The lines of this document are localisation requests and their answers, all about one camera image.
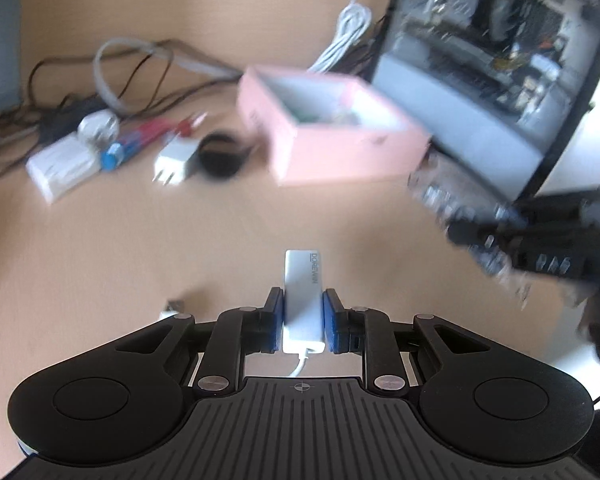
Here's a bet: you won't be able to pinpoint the clear bag of screws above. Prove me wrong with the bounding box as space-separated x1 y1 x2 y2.
407 150 531 309

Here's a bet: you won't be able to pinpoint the red blue toothpaste tube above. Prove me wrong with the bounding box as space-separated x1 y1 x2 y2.
100 112 209 172

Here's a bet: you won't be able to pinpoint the black rubber funnel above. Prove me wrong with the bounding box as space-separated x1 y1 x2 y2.
197 130 253 180

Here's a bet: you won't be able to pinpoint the right computer monitor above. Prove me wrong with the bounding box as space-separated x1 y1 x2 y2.
370 0 600 200

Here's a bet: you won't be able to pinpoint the pink open cardboard box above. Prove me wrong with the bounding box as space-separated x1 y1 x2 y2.
236 66 430 186

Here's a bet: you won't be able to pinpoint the white boxy power adapter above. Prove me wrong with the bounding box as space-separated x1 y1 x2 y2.
26 133 100 204

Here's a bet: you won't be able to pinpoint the white round travel plug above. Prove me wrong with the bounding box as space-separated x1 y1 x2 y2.
76 110 120 148

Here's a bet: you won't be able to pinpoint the small white wall charger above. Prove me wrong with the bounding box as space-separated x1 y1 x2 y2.
152 136 200 186

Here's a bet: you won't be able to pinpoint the grey looped cable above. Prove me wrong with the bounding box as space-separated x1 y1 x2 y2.
93 38 242 116

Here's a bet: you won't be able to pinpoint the black cables on desk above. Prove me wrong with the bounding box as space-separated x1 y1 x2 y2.
0 39 242 191

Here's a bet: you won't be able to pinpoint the bundled white cable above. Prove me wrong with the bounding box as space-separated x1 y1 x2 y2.
306 0 374 75

